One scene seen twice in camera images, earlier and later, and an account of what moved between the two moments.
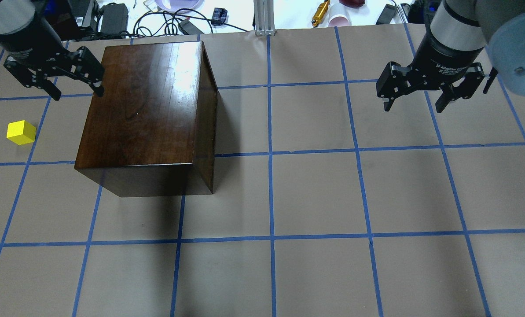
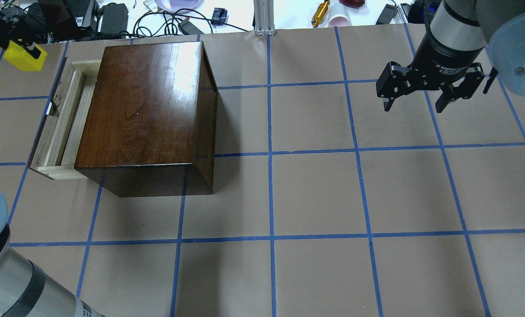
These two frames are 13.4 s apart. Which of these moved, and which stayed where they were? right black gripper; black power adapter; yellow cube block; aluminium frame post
Moved: yellow cube block
Stayed: aluminium frame post; black power adapter; right black gripper
